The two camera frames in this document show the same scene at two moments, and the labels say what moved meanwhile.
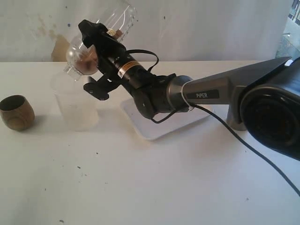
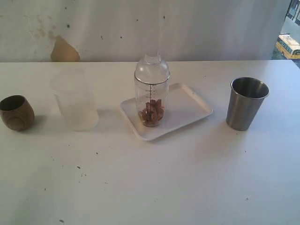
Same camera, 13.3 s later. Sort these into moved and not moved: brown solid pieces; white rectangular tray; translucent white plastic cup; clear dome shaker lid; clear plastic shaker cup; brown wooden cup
Moved: clear plastic shaker cup; brown solid pieces; clear dome shaker lid
Not moved: brown wooden cup; white rectangular tray; translucent white plastic cup
